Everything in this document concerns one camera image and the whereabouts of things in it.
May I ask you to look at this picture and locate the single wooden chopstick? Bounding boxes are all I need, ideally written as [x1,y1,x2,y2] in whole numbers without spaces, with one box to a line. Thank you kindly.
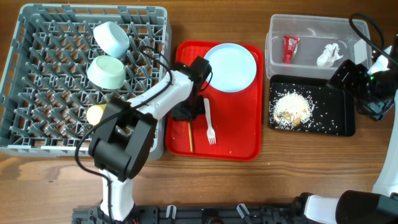
[187,121,194,152]

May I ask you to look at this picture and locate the white plastic fork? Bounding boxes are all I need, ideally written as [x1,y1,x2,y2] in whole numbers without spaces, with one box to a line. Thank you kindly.
[203,98,216,145]

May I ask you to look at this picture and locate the large light blue plate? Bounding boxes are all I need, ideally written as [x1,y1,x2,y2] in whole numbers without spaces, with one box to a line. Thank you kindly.
[205,43,257,93]

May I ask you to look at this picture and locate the rice food scraps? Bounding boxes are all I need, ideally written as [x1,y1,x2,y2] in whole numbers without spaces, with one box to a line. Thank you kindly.
[270,91,315,129]

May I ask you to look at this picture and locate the green saucer bowl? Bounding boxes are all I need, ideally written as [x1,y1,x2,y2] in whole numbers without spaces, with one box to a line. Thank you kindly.
[87,55,126,90]

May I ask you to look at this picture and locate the yellow plastic cup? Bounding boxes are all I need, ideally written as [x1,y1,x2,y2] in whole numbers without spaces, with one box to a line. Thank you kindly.
[86,104,106,126]

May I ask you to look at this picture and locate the small light blue bowl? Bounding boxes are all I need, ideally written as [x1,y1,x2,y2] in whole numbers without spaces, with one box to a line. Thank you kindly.
[93,22,129,58]

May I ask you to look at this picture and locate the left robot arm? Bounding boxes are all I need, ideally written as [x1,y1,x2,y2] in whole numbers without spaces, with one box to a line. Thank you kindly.
[88,56,212,223]

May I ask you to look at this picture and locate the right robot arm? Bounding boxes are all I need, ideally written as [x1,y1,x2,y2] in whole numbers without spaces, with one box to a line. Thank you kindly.
[292,113,397,223]

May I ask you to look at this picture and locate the black waste tray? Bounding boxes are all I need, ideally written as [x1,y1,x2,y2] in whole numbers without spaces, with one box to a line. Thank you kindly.
[269,75,356,136]

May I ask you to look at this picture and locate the clear plastic waste bin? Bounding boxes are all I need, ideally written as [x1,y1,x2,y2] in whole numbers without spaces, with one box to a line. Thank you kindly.
[265,14,373,79]

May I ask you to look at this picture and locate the grey plastic dishwasher rack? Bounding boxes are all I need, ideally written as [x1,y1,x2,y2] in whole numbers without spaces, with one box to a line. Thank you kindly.
[1,4,172,157]

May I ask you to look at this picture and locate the crumpled white tissue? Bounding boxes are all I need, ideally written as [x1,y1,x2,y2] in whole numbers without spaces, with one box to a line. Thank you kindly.
[317,43,343,67]

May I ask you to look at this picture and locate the red plastic serving tray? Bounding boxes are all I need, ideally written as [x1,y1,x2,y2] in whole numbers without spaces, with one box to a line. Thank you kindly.
[165,44,264,161]

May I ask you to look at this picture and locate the red snack wrapper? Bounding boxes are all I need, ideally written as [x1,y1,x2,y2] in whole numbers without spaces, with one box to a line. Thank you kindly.
[282,35,300,64]

